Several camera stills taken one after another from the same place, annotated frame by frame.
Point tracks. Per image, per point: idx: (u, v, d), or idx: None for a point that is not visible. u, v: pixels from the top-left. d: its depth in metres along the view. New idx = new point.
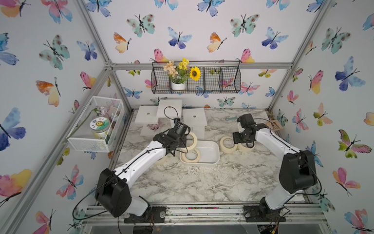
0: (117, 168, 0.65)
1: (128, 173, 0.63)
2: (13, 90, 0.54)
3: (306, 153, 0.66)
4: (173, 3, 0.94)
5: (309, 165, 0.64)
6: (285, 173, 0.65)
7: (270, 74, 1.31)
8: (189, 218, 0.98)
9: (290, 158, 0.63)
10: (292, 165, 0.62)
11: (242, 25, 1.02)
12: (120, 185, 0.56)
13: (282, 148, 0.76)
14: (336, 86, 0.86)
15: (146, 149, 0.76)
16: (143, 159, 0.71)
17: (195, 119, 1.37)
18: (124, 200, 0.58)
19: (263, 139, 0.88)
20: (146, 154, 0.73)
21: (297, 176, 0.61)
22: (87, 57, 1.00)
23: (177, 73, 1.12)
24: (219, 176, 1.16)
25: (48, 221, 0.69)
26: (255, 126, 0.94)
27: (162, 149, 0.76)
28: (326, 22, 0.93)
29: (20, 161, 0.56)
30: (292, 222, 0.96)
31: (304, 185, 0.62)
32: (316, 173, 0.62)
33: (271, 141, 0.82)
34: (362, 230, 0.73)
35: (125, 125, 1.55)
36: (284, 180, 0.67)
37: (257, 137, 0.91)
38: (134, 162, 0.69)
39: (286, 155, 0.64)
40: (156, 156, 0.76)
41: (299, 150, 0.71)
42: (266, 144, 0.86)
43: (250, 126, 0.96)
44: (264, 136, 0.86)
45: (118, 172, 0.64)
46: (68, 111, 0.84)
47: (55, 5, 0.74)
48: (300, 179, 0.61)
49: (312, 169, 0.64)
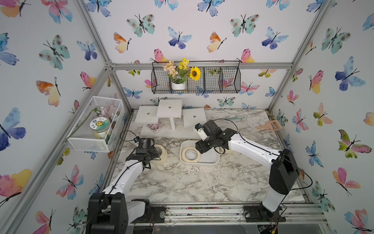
0: (106, 188, 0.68)
1: (120, 188, 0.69)
2: (13, 91, 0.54)
3: (285, 152, 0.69)
4: (173, 3, 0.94)
5: (292, 162, 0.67)
6: (275, 179, 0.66)
7: (270, 74, 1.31)
8: (190, 218, 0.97)
9: (278, 165, 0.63)
10: (281, 171, 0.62)
11: (242, 25, 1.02)
12: (116, 198, 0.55)
13: (264, 155, 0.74)
14: (336, 86, 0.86)
15: (125, 165, 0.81)
16: (126, 175, 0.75)
17: (195, 119, 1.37)
18: (123, 216, 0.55)
19: (237, 148, 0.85)
20: (127, 170, 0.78)
21: (287, 179, 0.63)
22: (87, 57, 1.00)
23: (177, 73, 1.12)
24: (219, 176, 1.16)
25: (48, 221, 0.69)
26: (224, 135, 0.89)
27: (139, 164, 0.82)
28: (326, 23, 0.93)
29: (20, 161, 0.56)
30: (292, 222, 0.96)
31: (292, 182, 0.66)
32: (299, 168, 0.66)
33: (249, 149, 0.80)
34: (362, 230, 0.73)
35: (125, 125, 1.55)
36: (274, 184, 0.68)
37: (231, 146, 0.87)
38: (119, 178, 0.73)
39: (273, 164, 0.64)
40: (137, 171, 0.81)
41: (279, 151, 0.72)
42: (243, 151, 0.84)
43: (219, 136, 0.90)
44: (238, 145, 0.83)
45: (108, 191, 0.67)
46: (68, 111, 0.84)
47: (55, 5, 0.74)
48: (290, 180, 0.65)
49: (295, 165, 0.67)
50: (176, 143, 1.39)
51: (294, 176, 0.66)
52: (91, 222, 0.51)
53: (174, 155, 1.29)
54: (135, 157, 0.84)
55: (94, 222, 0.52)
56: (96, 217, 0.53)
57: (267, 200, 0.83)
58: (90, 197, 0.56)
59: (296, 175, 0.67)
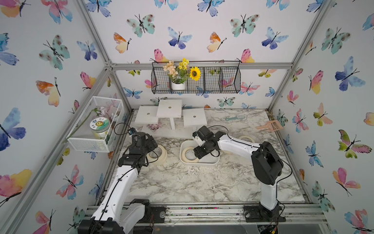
0: (95, 213, 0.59)
1: (111, 211, 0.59)
2: (13, 91, 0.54)
3: (265, 144, 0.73)
4: (173, 3, 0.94)
5: (272, 153, 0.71)
6: (258, 170, 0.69)
7: (270, 74, 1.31)
8: (190, 218, 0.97)
9: (258, 156, 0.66)
10: (261, 161, 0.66)
11: (242, 25, 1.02)
12: (107, 225, 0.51)
13: (246, 149, 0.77)
14: (336, 86, 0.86)
15: (117, 177, 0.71)
16: (118, 190, 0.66)
17: (195, 119, 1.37)
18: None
19: (226, 147, 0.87)
20: (119, 183, 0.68)
21: (268, 168, 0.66)
22: (87, 57, 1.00)
23: (177, 73, 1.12)
24: (219, 176, 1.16)
25: (48, 222, 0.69)
26: (214, 136, 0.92)
27: (133, 170, 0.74)
28: (326, 23, 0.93)
29: (20, 161, 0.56)
30: (292, 222, 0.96)
31: (276, 172, 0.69)
32: (280, 158, 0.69)
33: (233, 146, 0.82)
34: (362, 230, 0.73)
35: (125, 125, 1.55)
36: (258, 175, 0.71)
37: (220, 146, 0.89)
38: (110, 196, 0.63)
39: (253, 155, 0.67)
40: (131, 180, 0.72)
41: (259, 145, 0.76)
42: (231, 149, 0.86)
43: (210, 138, 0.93)
44: (225, 143, 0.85)
45: (97, 217, 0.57)
46: (68, 111, 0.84)
47: (55, 5, 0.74)
48: (272, 170, 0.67)
49: (276, 156, 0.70)
50: (176, 143, 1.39)
51: (277, 166, 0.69)
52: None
53: (174, 155, 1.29)
54: (128, 161, 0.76)
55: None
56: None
57: (263, 198, 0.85)
58: (79, 224, 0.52)
59: (278, 165, 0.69)
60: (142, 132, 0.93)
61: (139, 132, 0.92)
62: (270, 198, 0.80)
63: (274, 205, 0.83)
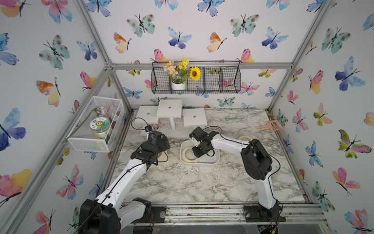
0: (99, 196, 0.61)
1: (113, 197, 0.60)
2: (13, 91, 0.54)
3: (253, 141, 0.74)
4: (173, 3, 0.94)
5: (261, 150, 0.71)
6: (249, 166, 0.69)
7: (270, 74, 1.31)
8: (189, 218, 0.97)
9: (247, 152, 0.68)
10: (250, 157, 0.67)
11: (242, 25, 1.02)
12: (106, 211, 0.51)
13: (236, 146, 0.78)
14: (336, 86, 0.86)
15: (126, 168, 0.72)
16: (124, 180, 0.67)
17: (195, 119, 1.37)
18: (114, 226, 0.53)
19: (219, 146, 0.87)
20: (127, 174, 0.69)
21: (257, 164, 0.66)
22: (87, 57, 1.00)
23: (177, 73, 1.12)
24: (219, 176, 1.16)
25: (48, 221, 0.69)
26: (208, 136, 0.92)
27: (142, 166, 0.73)
28: (326, 23, 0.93)
29: (20, 161, 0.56)
30: (292, 222, 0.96)
31: (266, 168, 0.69)
32: (269, 153, 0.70)
33: (225, 144, 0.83)
34: (362, 230, 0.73)
35: (125, 125, 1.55)
36: (250, 172, 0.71)
37: (214, 145, 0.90)
38: (116, 184, 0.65)
39: (242, 151, 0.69)
40: (138, 174, 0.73)
41: (249, 142, 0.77)
42: (224, 148, 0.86)
43: (204, 137, 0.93)
44: (218, 142, 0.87)
45: (100, 200, 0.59)
46: (68, 111, 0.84)
47: (55, 5, 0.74)
48: (262, 165, 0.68)
49: (265, 152, 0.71)
50: (176, 143, 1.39)
51: (266, 162, 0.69)
52: (83, 227, 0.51)
53: (174, 155, 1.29)
54: (140, 156, 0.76)
55: (85, 227, 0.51)
56: (87, 222, 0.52)
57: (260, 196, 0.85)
58: (83, 203, 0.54)
59: (268, 162, 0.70)
60: (158, 131, 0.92)
61: (155, 131, 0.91)
62: (266, 196, 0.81)
63: (272, 204, 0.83)
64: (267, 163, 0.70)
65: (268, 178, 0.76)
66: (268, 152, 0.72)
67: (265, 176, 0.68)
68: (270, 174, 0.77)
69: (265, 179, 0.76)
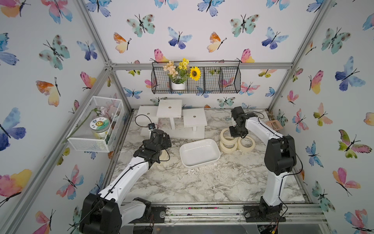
0: (102, 191, 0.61)
1: (116, 193, 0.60)
2: (13, 91, 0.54)
3: (288, 137, 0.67)
4: (173, 3, 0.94)
5: (291, 148, 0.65)
6: (269, 156, 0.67)
7: (270, 74, 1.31)
8: (189, 218, 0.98)
9: (274, 142, 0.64)
10: (275, 148, 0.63)
11: (242, 25, 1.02)
12: (108, 206, 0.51)
13: (267, 134, 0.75)
14: (336, 86, 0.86)
15: (129, 165, 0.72)
16: (127, 177, 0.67)
17: (195, 119, 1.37)
18: (115, 222, 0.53)
19: (252, 127, 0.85)
20: (130, 170, 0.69)
21: (279, 158, 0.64)
22: (87, 57, 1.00)
23: (177, 73, 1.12)
24: (219, 176, 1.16)
25: (48, 221, 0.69)
26: (245, 115, 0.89)
27: (145, 164, 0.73)
28: (326, 23, 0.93)
29: (20, 161, 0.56)
30: (292, 222, 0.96)
31: (285, 166, 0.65)
32: (296, 156, 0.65)
33: (258, 127, 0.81)
34: (362, 230, 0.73)
35: (125, 125, 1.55)
36: (267, 163, 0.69)
37: (247, 125, 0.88)
38: (119, 180, 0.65)
39: (270, 139, 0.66)
40: (140, 171, 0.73)
41: (283, 135, 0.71)
42: (254, 131, 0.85)
43: (240, 115, 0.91)
44: (252, 125, 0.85)
45: (103, 194, 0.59)
46: (68, 111, 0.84)
47: (54, 5, 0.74)
48: (283, 161, 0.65)
49: (293, 152, 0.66)
50: (176, 143, 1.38)
51: (289, 161, 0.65)
52: (84, 221, 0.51)
53: (174, 155, 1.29)
54: (142, 154, 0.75)
55: (87, 221, 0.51)
56: (89, 216, 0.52)
57: (266, 192, 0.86)
58: (85, 198, 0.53)
59: (290, 161, 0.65)
60: (160, 130, 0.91)
61: (157, 129, 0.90)
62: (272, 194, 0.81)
63: (275, 201, 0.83)
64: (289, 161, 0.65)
65: (281, 177, 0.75)
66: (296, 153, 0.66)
67: (279, 171, 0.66)
68: (286, 174, 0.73)
69: (279, 176, 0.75)
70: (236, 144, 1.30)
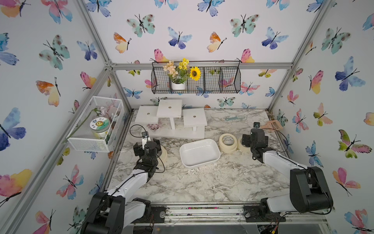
0: (109, 190, 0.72)
1: (122, 192, 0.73)
2: (13, 90, 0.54)
3: (314, 169, 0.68)
4: (173, 3, 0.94)
5: (321, 183, 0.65)
6: (295, 189, 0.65)
7: (270, 74, 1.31)
8: (190, 218, 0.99)
9: (300, 172, 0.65)
10: (303, 178, 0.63)
11: (242, 25, 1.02)
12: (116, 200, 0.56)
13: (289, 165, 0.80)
14: (336, 86, 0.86)
15: (132, 174, 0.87)
16: (131, 182, 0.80)
17: (195, 119, 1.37)
18: (120, 220, 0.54)
19: (268, 160, 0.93)
20: (133, 178, 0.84)
21: (308, 191, 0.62)
22: (87, 57, 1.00)
23: (177, 73, 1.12)
24: (219, 176, 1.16)
25: (48, 221, 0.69)
26: (263, 149, 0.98)
27: (145, 174, 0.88)
28: (326, 22, 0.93)
29: (20, 161, 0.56)
30: (292, 222, 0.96)
31: (318, 204, 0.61)
32: (328, 191, 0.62)
33: (277, 158, 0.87)
34: (362, 230, 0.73)
35: (125, 125, 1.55)
36: (295, 198, 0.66)
37: (264, 158, 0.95)
38: (123, 183, 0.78)
39: (294, 169, 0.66)
40: (141, 180, 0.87)
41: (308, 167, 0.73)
42: (271, 164, 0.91)
43: (258, 148, 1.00)
44: (269, 156, 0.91)
45: (111, 192, 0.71)
46: (68, 111, 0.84)
47: (55, 5, 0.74)
48: (313, 195, 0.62)
49: (325, 188, 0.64)
50: (176, 143, 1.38)
51: (320, 195, 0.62)
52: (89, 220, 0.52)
53: (174, 155, 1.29)
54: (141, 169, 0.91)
55: (91, 220, 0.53)
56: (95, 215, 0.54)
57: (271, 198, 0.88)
58: (93, 196, 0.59)
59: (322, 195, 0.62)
60: (153, 144, 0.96)
61: (150, 144, 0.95)
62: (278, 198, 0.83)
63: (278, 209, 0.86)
64: (322, 196, 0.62)
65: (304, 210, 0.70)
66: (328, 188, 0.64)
67: (312, 208, 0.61)
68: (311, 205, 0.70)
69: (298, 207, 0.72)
70: (236, 144, 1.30)
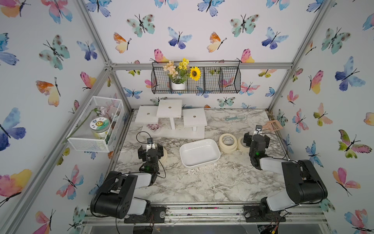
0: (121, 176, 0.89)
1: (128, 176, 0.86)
2: (12, 91, 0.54)
3: (304, 162, 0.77)
4: (173, 3, 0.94)
5: (311, 173, 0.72)
6: (289, 181, 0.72)
7: (270, 74, 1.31)
8: (189, 218, 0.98)
9: (289, 164, 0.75)
10: (291, 168, 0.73)
11: (242, 25, 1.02)
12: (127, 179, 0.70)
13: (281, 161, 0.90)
14: (336, 86, 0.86)
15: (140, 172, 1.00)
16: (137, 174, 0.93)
17: (195, 119, 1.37)
18: (128, 197, 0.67)
19: (265, 165, 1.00)
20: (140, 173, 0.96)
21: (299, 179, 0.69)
22: (87, 57, 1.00)
23: (177, 73, 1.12)
24: (219, 176, 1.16)
25: (48, 221, 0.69)
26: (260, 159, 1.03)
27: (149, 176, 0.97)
28: (326, 23, 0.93)
29: (20, 161, 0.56)
30: (292, 222, 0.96)
31: (312, 191, 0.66)
32: (319, 179, 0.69)
33: (271, 160, 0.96)
34: (362, 230, 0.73)
35: (125, 125, 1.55)
36: (291, 192, 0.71)
37: (261, 165, 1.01)
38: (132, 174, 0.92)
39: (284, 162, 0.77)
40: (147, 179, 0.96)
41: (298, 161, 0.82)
42: (268, 168, 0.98)
43: (256, 157, 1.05)
44: (265, 160, 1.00)
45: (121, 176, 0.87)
46: (68, 111, 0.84)
47: (55, 5, 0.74)
48: (305, 183, 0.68)
49: (316, 177, 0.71)
50: (176, 143, 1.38)
51: (313, 185, 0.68)
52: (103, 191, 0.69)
53: (174, 155, 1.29)
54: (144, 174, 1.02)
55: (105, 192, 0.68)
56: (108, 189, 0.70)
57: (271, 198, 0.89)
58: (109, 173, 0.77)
59: (316, 185, 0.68)
60: (154, 152, 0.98)
61: (151, 152, 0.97)
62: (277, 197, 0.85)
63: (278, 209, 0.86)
64: (315, 185, 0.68)
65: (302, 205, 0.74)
66: (320, 178, 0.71)
67: (307, 195, 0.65)
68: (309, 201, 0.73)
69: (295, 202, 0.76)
70: (236, 144, 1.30)
